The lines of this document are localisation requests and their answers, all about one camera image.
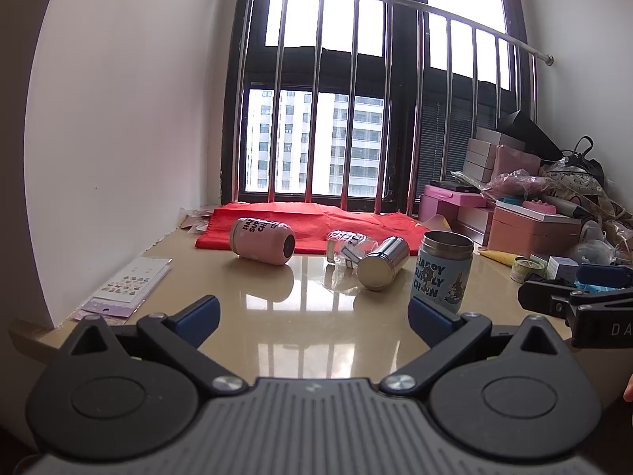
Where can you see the scattered small papers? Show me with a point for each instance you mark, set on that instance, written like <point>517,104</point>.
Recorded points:
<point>198,220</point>

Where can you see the pink cup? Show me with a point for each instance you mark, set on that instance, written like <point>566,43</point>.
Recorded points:
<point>259,240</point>

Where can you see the clear plastic bag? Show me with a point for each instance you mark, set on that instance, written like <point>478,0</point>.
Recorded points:
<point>348,247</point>

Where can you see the yellow tube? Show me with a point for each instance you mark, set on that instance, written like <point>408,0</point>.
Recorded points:
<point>497,256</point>

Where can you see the stainless steel cup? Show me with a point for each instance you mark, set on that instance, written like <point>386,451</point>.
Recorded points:
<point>383,262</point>

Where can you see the metal window guard rail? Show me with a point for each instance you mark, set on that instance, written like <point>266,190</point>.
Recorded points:
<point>353,104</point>

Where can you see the plastic bag with pink contents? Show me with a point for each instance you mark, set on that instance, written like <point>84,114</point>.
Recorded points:
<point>514,185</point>

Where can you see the person's right hand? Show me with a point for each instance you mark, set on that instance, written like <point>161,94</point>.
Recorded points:
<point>629,389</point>

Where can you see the blue printed cup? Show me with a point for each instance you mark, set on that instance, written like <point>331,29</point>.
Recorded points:
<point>440,272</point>

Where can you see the sticker sheets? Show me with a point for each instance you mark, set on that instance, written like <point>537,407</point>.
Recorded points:
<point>126,287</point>

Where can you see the stack of white boxes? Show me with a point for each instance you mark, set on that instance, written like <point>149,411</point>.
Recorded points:
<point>487,156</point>

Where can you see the black paper bag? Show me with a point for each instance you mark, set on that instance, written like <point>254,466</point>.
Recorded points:
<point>529,131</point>

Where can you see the pink paper bag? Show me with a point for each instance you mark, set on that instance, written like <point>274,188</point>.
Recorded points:
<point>517,161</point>

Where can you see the red cloth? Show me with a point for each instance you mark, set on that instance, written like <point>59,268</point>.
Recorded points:
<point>306,227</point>

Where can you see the small white box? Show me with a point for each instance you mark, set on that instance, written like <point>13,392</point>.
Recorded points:
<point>563,267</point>

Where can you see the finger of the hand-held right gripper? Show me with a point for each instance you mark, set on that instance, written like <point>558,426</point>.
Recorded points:
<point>606,275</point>
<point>544,297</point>

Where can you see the black flat case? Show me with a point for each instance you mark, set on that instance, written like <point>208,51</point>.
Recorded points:
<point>452,186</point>

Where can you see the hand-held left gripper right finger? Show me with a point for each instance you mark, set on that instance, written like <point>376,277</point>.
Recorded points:
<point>429,321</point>

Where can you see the pink storage box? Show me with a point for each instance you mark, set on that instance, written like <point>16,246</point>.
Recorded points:
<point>531,232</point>

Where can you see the small green jar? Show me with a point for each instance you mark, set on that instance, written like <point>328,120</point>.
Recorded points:
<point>526,269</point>

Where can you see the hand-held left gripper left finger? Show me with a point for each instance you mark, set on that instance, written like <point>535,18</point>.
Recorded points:
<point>200,317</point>

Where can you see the white drawer box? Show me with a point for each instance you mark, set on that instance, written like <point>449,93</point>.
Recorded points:
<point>474,225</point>

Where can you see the black handbag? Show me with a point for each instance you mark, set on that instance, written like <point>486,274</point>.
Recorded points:
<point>583,161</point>

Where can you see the black window frame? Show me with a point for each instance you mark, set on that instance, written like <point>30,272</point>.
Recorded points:
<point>403,109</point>

